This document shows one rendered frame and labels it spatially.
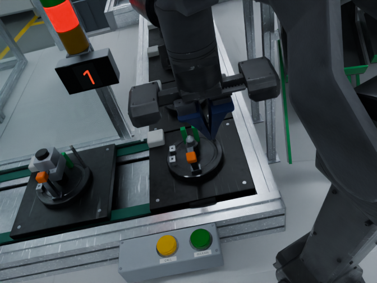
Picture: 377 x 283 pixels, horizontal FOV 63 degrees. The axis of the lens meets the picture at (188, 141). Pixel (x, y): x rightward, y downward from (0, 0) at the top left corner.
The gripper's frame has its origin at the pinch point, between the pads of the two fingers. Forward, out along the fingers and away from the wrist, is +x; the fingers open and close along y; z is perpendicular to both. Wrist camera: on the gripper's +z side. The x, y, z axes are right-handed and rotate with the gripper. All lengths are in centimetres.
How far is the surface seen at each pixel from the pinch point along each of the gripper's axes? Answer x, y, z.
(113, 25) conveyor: 37, 40, 136
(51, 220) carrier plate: 29, 41, 10
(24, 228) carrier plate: 29, 47, 9
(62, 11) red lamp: -9.2, 22.8, 29.4
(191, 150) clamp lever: 19.1, 4.8, 13.4
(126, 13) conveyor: 33, 31, 137
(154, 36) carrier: 29, 15, 93
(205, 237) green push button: 28.3, 5.2, -2.1
